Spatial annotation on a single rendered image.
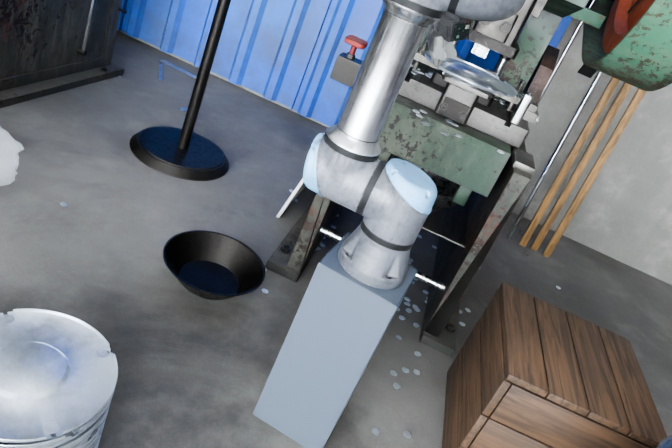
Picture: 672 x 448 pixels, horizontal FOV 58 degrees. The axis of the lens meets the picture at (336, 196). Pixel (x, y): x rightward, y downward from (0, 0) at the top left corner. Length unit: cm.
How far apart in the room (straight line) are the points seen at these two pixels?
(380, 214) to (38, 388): 66
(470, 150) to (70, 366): 115
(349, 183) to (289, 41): 209
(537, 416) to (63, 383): 97
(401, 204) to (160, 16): 254
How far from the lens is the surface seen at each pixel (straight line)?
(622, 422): 152
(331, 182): 117
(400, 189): 114
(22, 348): 120
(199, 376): 154
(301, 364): 136
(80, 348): 122
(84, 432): 115
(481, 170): 178
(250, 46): 329
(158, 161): 230
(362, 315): 124
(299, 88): 324
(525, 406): 146
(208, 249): 190
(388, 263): 121
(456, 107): 179
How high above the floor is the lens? 109
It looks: 25 degrees down
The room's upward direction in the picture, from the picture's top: 23 degrees clockwise
